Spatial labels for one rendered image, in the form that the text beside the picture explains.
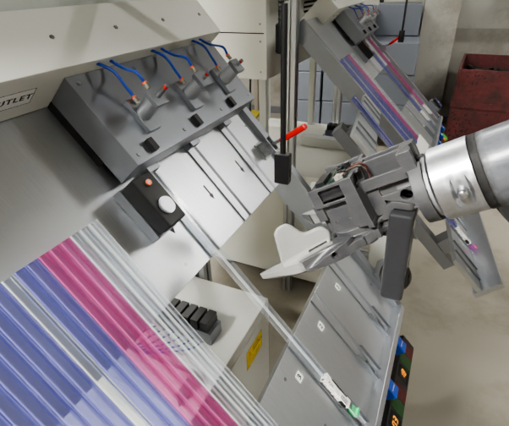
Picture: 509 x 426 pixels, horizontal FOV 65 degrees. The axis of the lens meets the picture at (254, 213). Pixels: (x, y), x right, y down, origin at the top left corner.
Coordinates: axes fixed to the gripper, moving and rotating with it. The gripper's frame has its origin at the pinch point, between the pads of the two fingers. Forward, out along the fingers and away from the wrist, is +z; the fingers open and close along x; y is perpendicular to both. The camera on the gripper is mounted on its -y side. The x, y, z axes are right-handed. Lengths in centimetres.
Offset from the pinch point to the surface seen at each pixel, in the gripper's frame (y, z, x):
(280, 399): -18.0, 7.7, 8.5
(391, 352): -33.7, 2.4, -16.0
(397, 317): -33.7, 2.6, -25.7
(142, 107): 24.6, 7.8, 1.0
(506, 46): -54, -34, -413
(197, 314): -16.5, 41.0, -14.0
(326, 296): -18.1, 7.7, -14.3
